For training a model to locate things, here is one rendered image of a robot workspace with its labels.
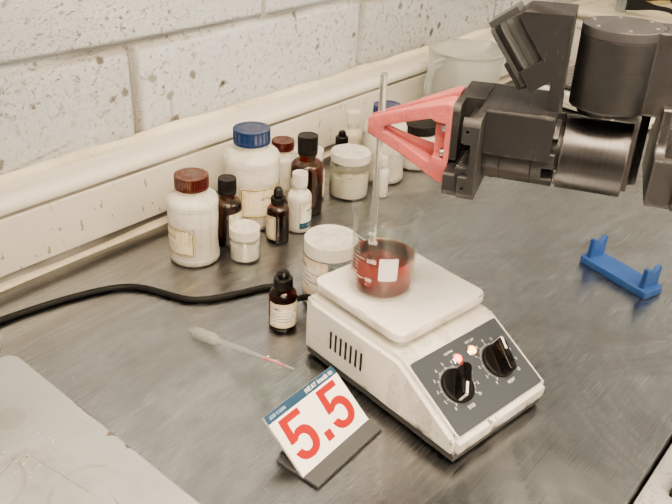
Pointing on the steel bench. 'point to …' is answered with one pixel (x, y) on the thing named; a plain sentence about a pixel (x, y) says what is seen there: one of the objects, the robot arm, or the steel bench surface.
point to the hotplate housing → (329, 321)
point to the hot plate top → (433, 282)
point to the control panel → (510, 390)
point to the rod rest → (634, 281)
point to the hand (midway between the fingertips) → (379, 124)
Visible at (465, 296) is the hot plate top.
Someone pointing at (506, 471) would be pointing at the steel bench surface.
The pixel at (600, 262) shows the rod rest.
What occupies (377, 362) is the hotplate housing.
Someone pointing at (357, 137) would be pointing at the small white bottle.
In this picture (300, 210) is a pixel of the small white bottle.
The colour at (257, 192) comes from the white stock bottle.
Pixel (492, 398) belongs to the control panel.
